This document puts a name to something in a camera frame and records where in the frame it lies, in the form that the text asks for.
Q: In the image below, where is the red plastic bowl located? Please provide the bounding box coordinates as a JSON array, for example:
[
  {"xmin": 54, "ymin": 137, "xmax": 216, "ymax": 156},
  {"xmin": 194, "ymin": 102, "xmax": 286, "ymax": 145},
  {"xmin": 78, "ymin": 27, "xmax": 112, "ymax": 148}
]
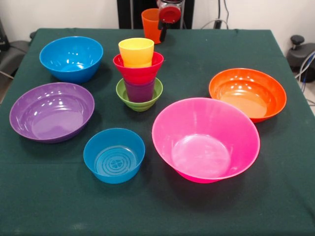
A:
[{"xmin": 113, "ymin": 51, "xmax": 164, "ymax": 86}]

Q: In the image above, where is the purple plastic bowl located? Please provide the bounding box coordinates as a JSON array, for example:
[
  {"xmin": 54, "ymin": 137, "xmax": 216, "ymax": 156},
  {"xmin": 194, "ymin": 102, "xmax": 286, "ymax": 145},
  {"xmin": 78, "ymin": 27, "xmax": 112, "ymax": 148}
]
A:
[{"xmin": 9, "ymin": 82, "xmax": 95, "ymax": 144}]

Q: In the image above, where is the orange plastic bowl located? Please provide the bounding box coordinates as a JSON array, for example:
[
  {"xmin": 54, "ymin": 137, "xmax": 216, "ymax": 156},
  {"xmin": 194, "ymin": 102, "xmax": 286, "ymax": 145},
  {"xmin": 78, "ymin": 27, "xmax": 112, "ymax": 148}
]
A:
[{"xmin": 209, "ymin": 68, "xmax": 287, "ymax": 124}]

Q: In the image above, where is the purple plastic cup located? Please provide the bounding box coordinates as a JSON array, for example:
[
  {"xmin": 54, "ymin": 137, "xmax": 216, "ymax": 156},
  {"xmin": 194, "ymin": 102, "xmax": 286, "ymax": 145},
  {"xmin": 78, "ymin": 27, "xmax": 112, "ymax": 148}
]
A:
[{"xmin": 124, "ymin": 78, "xmax": 156, "ymax": 103}]

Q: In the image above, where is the grey and blue cable bundle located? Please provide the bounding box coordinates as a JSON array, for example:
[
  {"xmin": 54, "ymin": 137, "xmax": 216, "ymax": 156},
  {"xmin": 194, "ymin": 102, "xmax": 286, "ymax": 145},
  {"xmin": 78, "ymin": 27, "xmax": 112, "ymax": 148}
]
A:
[{"xmin": 294, "ymin": 50, "xmax": 315, "ymax": 86}]

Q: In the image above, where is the small blue plastic bowl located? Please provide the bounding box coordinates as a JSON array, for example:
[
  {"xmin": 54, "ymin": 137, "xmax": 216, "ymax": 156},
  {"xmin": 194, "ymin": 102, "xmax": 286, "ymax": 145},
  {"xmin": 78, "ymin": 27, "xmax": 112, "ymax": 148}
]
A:
[{"xmin": 83, "ymin": 127, "xmax": 146, "ymax": 184}]

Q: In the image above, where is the black chair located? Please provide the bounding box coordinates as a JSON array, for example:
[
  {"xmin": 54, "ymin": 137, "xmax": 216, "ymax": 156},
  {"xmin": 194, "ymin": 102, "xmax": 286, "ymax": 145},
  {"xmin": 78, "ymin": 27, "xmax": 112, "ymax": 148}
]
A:
[{"xmin": 0, "ymin": 18, "xmax": 37, "ymax": 79}]

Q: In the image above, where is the black cable with plug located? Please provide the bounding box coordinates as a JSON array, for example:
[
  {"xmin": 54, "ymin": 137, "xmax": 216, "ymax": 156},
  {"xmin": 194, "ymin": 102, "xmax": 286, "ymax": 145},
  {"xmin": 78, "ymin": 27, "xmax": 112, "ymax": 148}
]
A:
[{"xmin": 213, "ymin": 0, "xmax": 230, "ymax": 30}]

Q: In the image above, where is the dark green tablecloth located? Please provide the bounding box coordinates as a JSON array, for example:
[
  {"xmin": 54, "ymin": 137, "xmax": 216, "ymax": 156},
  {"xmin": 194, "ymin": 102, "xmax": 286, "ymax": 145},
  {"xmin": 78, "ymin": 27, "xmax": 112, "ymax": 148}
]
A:
[{"xmin": 0, "ymin": 28, "xmax": 315, "ymax": 236}]

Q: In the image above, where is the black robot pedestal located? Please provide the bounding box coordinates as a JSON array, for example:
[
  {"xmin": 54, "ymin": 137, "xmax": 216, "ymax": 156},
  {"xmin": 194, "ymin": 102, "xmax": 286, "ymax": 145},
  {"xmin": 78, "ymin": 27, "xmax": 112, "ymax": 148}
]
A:
[{"xmin": 118, "ymin": 0, "xmax": 195, "ymax": 30}]

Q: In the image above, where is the white cable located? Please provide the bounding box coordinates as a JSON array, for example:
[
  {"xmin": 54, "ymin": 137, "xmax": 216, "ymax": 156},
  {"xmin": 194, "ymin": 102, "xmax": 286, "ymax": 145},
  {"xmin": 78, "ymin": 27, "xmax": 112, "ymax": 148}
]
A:
[{"xmin": 200, "ymin": 19, "xmax": 217, "ymax": 30}]

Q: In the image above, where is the large blue plastic bowl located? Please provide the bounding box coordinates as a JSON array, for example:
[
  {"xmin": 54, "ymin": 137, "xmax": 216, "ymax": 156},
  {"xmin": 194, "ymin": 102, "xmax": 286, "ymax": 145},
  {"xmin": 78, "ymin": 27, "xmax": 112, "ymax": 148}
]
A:
[{"xmin": 39, "ymin": 36, "xmax": 104, "ymax": 85}]

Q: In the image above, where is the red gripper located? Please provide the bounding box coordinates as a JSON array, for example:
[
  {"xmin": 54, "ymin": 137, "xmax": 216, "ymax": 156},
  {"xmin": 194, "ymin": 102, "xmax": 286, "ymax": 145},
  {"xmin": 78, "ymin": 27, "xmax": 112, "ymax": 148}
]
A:
[{"xmin": 157, "ymin": 6, "xmax": 182, "ymax": 43}]

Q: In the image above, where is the orange plastic cup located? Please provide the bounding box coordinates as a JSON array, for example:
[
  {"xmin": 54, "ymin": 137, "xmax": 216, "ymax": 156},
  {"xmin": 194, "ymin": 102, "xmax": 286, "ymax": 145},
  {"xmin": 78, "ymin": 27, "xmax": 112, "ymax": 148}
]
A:
[{"xmin": 141, "ymin": 8, "xmax": 165, "ymax": 45}]

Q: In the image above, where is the green plastic bowl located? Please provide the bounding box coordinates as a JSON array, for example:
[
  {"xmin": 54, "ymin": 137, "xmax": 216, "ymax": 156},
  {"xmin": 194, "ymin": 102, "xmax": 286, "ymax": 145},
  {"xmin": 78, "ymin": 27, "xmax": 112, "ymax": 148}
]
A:
[{"xmin": 116, "ymin": 77, "xmax": 163, "ymax": 113}]

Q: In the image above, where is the yellow plastic cup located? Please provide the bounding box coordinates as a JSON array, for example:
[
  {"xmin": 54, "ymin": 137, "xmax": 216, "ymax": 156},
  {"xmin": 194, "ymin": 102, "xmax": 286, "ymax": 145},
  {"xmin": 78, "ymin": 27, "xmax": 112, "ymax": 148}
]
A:
[{"xmin": 118, "ymin": 38, "xmax": 155, "ymax": 69}]

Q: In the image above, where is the pink plastic bowl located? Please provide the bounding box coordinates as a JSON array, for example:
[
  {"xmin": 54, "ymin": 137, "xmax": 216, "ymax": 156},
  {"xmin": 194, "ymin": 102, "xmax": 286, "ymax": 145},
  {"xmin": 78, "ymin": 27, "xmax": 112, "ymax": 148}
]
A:
[{"xmin": 152, "ymin": 97, "xmax": 261, "ymax": 184}]

